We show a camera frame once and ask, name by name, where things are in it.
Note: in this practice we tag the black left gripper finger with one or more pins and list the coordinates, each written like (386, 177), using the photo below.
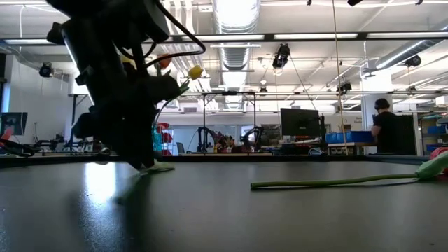
(143, 140)
(115, 147)

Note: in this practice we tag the yellow artificial tulip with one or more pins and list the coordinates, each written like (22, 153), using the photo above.
(195, 72)
(127, 60)

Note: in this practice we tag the red-orange artificial tulip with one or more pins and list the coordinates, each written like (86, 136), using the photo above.
(164, 62)

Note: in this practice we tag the red artificial tulip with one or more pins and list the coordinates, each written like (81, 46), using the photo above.
(332, 182)

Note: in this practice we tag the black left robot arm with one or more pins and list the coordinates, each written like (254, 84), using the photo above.
(105, 17)

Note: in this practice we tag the small dark monitor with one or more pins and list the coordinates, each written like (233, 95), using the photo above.
(14, 123)

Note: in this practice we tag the black table mat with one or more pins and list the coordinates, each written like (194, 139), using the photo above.
(245, 217)

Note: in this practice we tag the black computer monitor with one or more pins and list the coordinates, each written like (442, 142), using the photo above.
(299, 122)

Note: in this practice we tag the blue storage bins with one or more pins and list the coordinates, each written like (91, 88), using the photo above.
(350, 136)

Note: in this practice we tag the person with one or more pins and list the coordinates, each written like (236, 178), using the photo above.
(385, 129)

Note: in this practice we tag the black robot station frame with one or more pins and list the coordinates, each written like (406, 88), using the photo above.
(204, 119)

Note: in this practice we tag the silver ventilation duct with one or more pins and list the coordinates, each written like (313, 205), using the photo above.
(236, 56)

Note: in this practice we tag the black aluminium table frame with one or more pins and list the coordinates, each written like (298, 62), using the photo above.
(280, 158)

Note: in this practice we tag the black overhead camera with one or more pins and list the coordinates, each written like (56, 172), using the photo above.
(281, 56)

